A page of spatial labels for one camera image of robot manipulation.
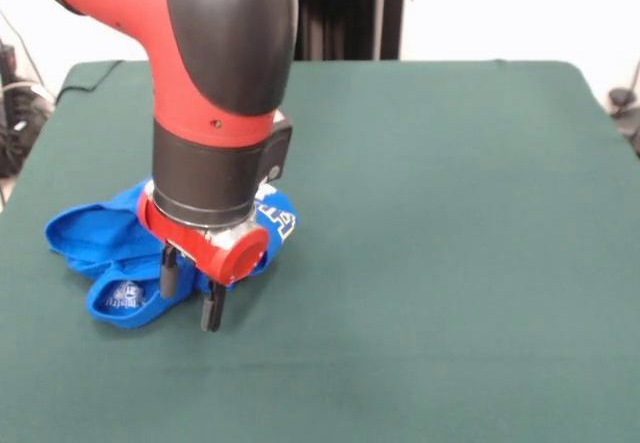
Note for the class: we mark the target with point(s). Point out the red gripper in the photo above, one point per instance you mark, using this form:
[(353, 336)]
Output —
[(240, 258)]

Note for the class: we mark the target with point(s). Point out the blue printed t-shirt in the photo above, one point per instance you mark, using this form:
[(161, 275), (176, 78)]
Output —
[(100, 233)]

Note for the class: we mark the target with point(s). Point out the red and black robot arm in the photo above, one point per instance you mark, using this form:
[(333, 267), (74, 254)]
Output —
[(200, 63)]

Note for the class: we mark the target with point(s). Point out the dark green table cloth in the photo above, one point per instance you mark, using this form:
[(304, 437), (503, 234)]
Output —
[(400, 213)]

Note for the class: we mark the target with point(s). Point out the black floor stand base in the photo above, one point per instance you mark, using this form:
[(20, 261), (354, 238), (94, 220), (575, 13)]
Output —
[(625, 113), (15, 133)]

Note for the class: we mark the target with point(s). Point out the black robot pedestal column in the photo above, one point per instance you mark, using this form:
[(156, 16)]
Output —
[(350, 13)]

